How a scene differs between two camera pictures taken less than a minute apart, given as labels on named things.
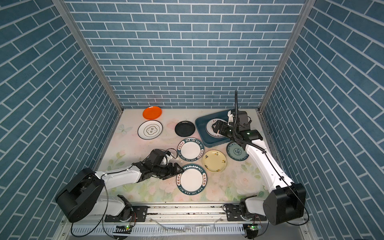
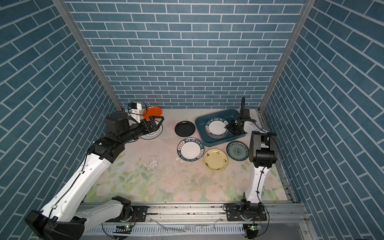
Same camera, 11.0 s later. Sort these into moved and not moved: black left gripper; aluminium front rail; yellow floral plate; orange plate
Moved: black left gripper
Not moved: yellow floral plate; aluminium front rail; orange plate
